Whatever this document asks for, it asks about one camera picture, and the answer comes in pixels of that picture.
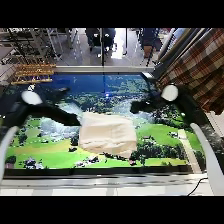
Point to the checked shirt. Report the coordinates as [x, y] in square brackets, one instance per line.
[200, 70]

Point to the cream white garment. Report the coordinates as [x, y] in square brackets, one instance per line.
[108, 133]

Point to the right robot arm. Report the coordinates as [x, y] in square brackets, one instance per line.
[186, 106]

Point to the silver frame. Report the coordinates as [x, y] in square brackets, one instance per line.
[100, 181]

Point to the brown clothes hanger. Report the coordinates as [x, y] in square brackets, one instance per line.
[33, 72]
[31, 80]
[35, 66]

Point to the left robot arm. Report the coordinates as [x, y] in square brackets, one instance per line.
[50, 112]

